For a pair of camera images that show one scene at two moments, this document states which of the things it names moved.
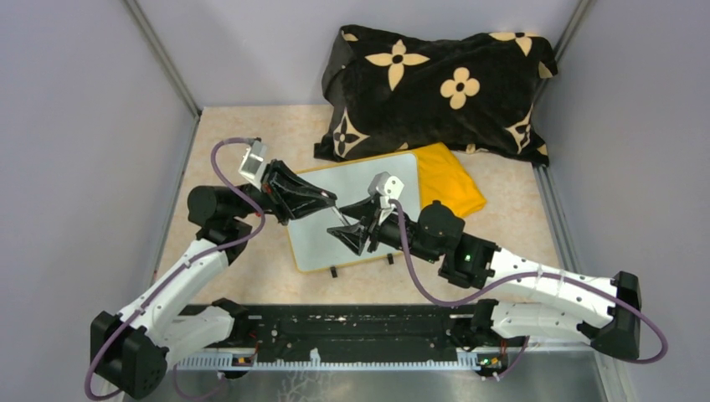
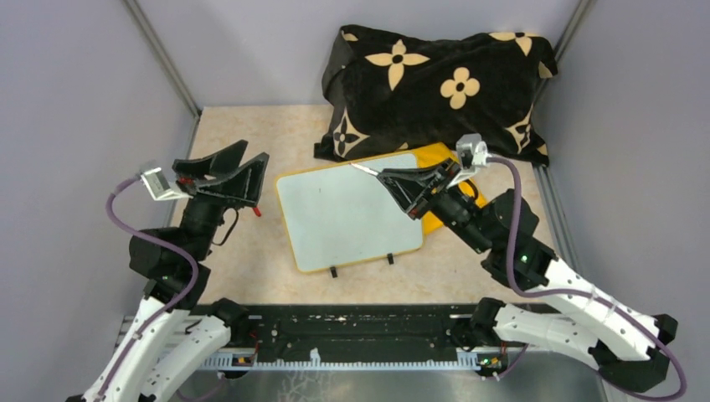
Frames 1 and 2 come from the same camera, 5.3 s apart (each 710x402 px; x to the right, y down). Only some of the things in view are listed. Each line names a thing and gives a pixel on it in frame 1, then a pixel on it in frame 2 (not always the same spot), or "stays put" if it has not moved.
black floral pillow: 392,90 stays put
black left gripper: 289,195 to 244,185
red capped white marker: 345,222 to 363,168
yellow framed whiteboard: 311,246 stays put
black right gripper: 352,236 to 415,185
